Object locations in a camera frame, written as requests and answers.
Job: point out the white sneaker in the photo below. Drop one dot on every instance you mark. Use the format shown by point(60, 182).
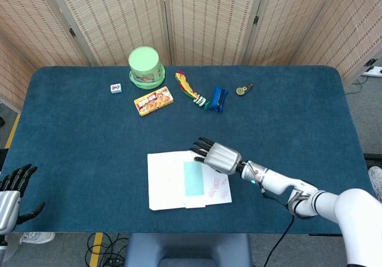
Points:
point(37, 237)
point(376, 180)

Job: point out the blue and white tasselled bookmark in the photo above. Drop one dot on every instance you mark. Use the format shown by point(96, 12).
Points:
point(194, 180)

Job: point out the colourful feather shuttlecock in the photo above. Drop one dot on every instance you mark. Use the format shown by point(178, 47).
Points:
point(185, 84)

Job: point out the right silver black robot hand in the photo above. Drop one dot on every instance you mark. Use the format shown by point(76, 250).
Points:
point(222, 158)

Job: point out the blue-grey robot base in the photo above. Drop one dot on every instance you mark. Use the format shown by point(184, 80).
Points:
point(188, 249)

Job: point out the black correction tape dispenser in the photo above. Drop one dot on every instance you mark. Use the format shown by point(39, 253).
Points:
point(240, 91)

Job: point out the white paper booklet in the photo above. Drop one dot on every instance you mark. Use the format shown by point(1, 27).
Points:
point(164, 183)

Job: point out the blue table cloth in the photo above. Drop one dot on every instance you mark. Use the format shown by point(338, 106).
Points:
point(89, 144)

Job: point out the dark metal screen hinge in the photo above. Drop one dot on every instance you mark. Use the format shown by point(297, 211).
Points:
point(72, 32)
point(371, 61)
point(256, 20)

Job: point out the white mahjong tile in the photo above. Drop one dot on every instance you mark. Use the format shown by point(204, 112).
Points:
point(116, 88)

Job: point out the yellow curry box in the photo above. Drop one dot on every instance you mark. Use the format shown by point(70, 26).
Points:
point(153, 101)

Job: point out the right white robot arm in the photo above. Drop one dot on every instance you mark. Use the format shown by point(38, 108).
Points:
point(358, 204)

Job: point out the woven bamboo folding screen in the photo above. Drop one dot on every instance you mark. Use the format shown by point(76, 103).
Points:
point(209, 25)

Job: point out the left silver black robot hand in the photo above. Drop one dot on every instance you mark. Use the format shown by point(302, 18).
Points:
point(10, 207)

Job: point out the white power strip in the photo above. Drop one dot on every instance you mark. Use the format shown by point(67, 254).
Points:
point(373, 71)

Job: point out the green plastic toy bucket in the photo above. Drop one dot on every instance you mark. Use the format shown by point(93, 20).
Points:
point(144, 61)

